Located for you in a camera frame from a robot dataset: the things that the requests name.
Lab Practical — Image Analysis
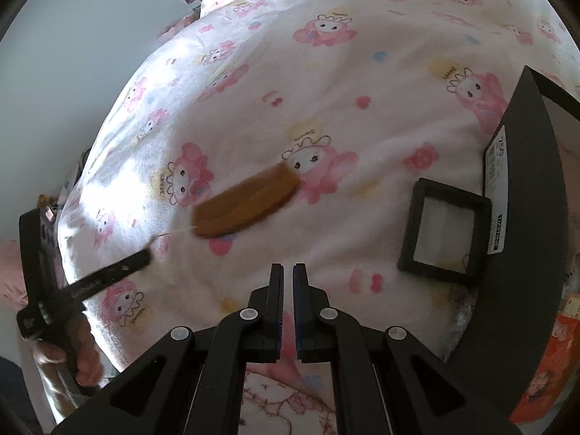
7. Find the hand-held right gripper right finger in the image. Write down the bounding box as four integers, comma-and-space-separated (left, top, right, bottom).
293, 262, 523, 435

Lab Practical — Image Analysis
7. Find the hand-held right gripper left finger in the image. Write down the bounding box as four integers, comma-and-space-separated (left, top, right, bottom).
54, 263, 285, 435

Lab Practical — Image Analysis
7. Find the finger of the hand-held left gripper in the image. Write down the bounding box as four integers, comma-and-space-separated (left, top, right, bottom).
59, 248, 153, 305

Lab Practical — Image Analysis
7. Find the brown wooden comb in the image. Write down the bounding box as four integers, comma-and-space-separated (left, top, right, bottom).
192, 162, 302, 239

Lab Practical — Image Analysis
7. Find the black container with white label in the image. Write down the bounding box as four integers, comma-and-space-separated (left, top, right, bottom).
446, 66, 580, 423

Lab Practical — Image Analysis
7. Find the person's left hand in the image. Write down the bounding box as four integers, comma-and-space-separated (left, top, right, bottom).
35, 312, 104, 388

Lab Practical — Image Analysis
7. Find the pink cartoon printed blanket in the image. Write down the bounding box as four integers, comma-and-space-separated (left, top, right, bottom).
49, 0, 578, 435

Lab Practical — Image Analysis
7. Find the orange red printed packet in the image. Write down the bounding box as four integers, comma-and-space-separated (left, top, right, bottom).
510, 294, 580, 424

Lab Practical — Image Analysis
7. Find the black square frame box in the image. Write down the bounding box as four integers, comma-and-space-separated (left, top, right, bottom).
397, 178, 493, 287

